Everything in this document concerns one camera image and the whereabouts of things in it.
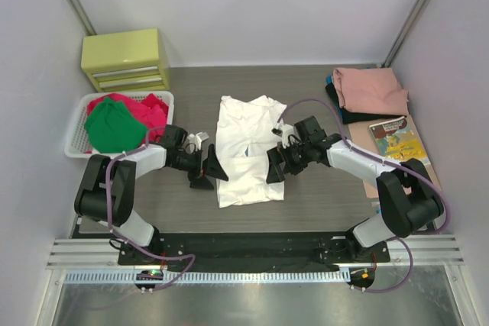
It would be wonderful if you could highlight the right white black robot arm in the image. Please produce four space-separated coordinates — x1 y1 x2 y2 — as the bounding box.
266 116 445 260

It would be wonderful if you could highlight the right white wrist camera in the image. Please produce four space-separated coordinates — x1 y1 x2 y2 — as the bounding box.
272 121 295 141

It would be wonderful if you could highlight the white slotted cable duct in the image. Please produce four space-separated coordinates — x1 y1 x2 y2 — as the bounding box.
64 268 351 286

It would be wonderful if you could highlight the red t shirt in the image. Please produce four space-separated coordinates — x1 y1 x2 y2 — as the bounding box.
86 92 169 141

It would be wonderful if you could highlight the black folded t shirt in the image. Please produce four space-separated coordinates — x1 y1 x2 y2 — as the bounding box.
325 76 406 125

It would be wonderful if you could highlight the white plastic basket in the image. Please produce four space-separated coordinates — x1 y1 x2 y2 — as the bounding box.
64 91 174 159

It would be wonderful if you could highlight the white printed t shirt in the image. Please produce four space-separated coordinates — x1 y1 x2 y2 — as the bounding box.
215 95 287 208

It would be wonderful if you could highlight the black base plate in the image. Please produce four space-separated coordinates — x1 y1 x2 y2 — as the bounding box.
116 231 394 270

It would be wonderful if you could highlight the yellow-green drawer box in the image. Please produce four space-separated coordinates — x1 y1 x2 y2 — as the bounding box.
81 28 170 92

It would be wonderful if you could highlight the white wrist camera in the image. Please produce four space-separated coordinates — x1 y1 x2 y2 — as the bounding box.
187 132 209 151
272 121 295 141

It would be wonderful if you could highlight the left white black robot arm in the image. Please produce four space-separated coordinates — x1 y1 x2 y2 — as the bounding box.
74 124 228 261

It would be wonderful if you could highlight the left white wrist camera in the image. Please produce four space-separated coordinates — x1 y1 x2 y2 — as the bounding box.
187 132 209 151

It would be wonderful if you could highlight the brown cardboard sheet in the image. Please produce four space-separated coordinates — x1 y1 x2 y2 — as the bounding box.
348 119 442 200

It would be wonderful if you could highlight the pink folded t shirt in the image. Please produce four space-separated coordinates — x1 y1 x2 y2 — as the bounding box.
332 68 408 115

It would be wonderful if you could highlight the green t shirt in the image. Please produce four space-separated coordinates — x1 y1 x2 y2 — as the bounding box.
84 97 147 153

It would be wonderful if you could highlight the yellow picture book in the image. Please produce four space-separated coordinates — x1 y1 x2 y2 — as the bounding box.
369 116 429 165

